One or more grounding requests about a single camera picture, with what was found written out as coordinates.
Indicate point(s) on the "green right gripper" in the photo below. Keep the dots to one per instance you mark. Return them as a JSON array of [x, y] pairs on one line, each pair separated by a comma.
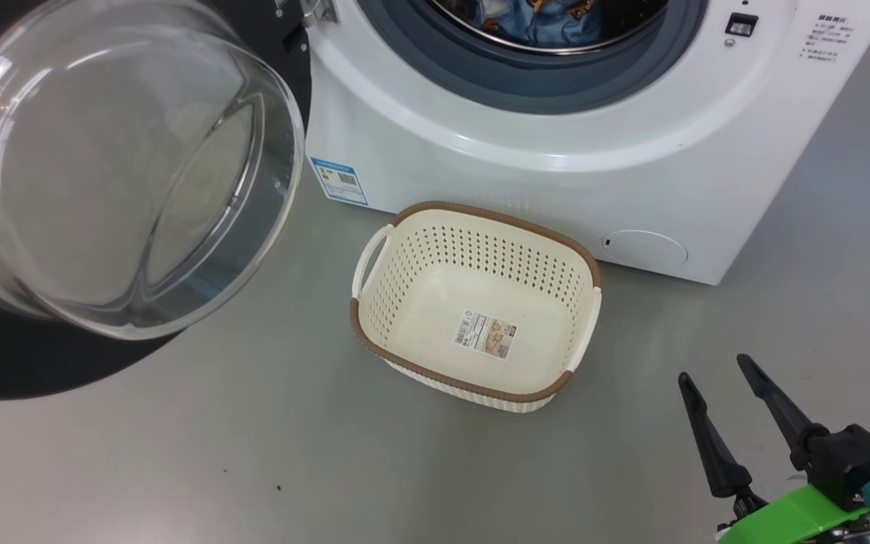
[[790, 517]]

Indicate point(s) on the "blue garment with orange print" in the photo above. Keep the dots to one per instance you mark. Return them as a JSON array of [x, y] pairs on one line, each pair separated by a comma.
[[541, 26]]

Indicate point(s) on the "black round glass washer door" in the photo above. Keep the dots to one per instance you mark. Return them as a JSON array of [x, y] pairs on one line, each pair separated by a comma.
[[103, 189]]

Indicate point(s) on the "white front-load washing machine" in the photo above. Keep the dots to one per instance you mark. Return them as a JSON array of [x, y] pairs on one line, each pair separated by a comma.
[[556, 174]]

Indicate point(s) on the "grey rubber door gasket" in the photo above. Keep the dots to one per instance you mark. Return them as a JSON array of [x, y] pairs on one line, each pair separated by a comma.
[[541, 83]]

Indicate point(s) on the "black door lock socket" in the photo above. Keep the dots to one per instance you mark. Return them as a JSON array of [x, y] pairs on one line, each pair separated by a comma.
[[741, 25]]

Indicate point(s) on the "round white filter cover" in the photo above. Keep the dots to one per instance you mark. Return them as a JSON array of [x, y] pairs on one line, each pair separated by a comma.
[[646, 248]]

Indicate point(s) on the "paper sticker inside basket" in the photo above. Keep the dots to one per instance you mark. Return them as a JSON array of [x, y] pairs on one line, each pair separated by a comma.
[[485, 335]]

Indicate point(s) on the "cream laundry basket brown rim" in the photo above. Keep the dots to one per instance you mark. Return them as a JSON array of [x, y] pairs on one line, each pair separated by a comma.
[[480, 287]]

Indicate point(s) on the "blue energy label sticker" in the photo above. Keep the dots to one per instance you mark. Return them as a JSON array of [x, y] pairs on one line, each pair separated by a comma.
[[338, 181]]

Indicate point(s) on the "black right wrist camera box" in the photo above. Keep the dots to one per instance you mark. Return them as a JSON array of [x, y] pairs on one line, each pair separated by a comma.
[[858, 461]]

